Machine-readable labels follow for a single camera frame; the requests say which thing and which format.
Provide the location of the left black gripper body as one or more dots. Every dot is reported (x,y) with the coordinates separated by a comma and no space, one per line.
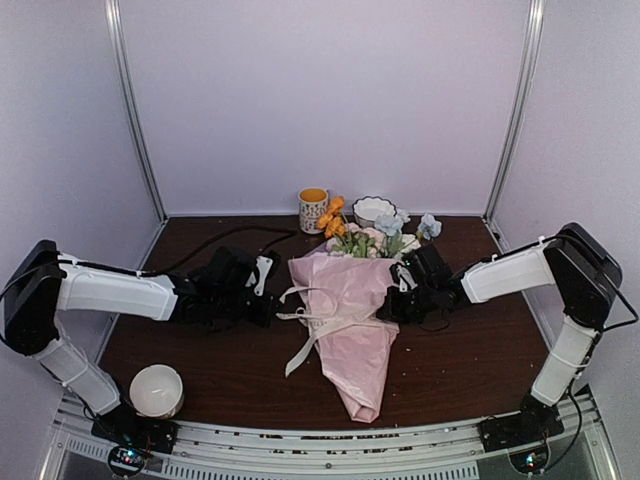
(230,306)

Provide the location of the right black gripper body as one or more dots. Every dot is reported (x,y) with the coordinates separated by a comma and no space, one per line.
(412,308)

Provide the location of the pink fake flower stem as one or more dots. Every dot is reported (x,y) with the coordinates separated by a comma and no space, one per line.
(351,240)

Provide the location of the pink purple wrapping paper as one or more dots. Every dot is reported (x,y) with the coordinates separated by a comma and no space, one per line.
(355,360)

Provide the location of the beige ribbon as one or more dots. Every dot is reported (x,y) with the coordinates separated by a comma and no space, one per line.
(319,325)

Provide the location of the orange fake flower stem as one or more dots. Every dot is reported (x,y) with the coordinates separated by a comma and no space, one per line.
(333,223)

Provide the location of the patterned mug with orange inside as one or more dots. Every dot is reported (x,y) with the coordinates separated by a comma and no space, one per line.
(313,204)

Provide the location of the light blue fake flower stem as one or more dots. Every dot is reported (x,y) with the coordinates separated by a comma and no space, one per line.
(390,224)

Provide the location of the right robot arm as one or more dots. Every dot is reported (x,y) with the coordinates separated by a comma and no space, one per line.
(491,338)

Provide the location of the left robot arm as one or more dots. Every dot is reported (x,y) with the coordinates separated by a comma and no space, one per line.
(231,286)

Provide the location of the white round cup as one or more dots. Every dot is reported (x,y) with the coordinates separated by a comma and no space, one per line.
(157,391)

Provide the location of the white scalloped bowl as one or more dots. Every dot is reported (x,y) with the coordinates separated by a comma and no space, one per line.
(367,209)

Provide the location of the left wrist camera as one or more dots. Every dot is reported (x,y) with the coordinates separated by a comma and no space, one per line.
(265,266)

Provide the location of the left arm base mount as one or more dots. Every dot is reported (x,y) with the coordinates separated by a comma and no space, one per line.
(135,442)

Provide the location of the aluminium front rail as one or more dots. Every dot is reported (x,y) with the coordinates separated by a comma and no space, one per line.
(453,450)

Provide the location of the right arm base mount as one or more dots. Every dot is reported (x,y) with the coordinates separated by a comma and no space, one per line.
(525,440)

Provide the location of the right aluminium frame post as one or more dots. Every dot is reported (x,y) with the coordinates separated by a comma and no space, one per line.
(526,73)

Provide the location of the aluminium frame post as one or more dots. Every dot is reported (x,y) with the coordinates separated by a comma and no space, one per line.
(526,73)
(117,36)

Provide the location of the left aluminium frame post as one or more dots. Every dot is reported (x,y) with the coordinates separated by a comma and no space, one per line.
(117,36)

